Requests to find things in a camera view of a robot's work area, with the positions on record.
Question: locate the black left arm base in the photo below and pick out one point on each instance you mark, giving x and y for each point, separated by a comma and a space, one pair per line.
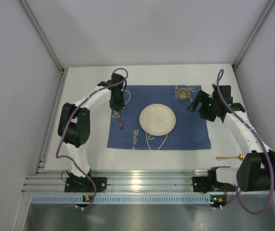
84, 185

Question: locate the left corner frame post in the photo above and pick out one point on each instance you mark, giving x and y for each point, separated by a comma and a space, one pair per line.
29, 13

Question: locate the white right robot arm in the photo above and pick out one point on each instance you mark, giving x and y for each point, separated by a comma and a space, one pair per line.
257, 170

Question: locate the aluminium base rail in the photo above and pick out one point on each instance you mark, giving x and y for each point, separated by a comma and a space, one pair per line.
169, 181

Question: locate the right corner frame post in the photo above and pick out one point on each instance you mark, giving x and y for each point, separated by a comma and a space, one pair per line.
257, 27

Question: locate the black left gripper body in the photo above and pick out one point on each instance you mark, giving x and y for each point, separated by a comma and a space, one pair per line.
117, 105

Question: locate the corner frame post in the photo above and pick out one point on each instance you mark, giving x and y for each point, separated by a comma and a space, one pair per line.
29, 13
257, 27

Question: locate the gold spoon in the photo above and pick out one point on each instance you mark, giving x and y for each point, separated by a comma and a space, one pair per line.
239, 157

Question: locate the copper fork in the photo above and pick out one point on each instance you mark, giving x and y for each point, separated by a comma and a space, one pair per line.
120, 120

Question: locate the blue cloth placemat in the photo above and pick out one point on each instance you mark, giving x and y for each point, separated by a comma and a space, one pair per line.
190, 131

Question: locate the small glass cup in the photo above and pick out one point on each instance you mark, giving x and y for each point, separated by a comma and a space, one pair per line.
183, 94

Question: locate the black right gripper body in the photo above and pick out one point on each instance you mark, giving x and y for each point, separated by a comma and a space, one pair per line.
202, 104

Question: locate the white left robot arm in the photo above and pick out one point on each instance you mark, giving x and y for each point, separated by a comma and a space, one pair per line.
75, 121

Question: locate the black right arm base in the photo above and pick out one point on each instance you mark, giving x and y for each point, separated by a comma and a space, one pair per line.
206, 184

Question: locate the slotted cable duct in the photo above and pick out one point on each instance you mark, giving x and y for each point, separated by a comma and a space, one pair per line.
130, 199

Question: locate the cream ceramic plate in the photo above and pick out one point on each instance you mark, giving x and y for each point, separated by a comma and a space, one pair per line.
157, 119

